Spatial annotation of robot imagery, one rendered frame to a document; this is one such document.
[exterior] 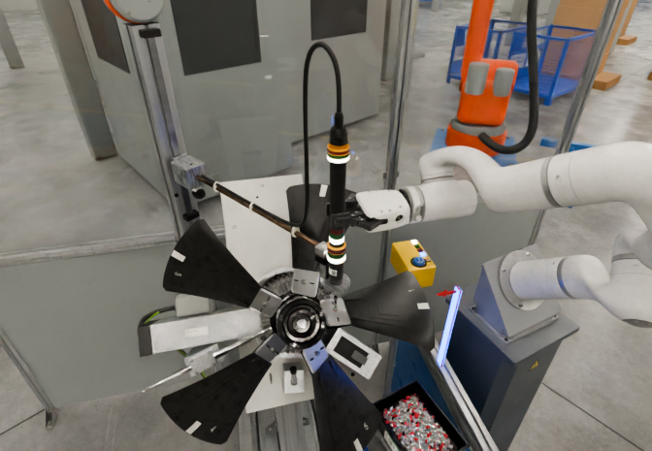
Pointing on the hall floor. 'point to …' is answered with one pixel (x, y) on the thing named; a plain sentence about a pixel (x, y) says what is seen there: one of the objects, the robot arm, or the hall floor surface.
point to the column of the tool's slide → (141, 59)
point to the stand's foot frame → (247, 427)
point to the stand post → (290, 427)
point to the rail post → (389, 366)
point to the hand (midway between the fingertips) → (337, 213)
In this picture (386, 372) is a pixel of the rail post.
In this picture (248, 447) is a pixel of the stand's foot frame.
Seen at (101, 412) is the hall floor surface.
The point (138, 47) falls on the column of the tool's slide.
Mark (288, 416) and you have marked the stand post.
